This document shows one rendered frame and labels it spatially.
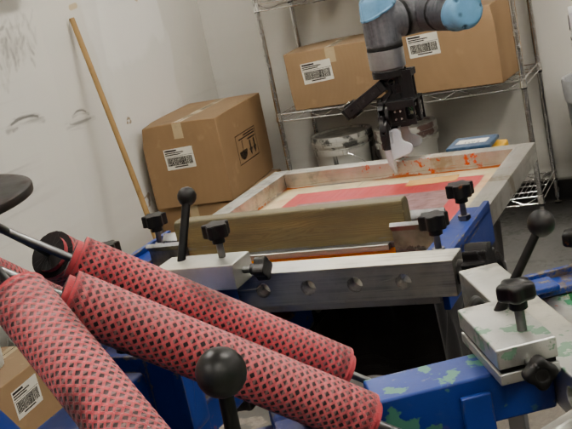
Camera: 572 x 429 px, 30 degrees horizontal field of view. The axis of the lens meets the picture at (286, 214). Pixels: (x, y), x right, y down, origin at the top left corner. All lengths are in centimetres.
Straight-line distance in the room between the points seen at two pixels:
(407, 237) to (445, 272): 27
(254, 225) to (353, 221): 17
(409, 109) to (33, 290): 147
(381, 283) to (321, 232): 31
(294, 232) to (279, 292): 26
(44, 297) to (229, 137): 419
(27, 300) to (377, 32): 145
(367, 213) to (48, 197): 297
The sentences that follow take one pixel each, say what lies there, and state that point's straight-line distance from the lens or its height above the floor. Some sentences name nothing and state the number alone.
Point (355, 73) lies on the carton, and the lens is 510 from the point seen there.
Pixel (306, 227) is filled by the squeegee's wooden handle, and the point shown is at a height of 103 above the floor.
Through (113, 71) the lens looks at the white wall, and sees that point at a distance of 504.
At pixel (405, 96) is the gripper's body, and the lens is 222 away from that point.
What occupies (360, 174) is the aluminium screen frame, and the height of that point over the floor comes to 97.
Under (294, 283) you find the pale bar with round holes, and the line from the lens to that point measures 146.
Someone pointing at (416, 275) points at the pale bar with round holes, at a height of 102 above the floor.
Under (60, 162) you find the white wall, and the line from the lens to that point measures 461.
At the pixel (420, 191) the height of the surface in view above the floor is 96.
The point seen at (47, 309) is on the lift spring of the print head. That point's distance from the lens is 83.
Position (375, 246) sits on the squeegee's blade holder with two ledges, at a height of 99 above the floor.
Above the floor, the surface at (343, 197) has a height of 96.
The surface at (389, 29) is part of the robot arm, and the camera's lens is 219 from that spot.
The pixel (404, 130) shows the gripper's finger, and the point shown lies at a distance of 228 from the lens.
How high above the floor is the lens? 146
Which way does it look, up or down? 14 degrees down
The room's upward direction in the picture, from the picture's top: 12 degrees counter-clockwise
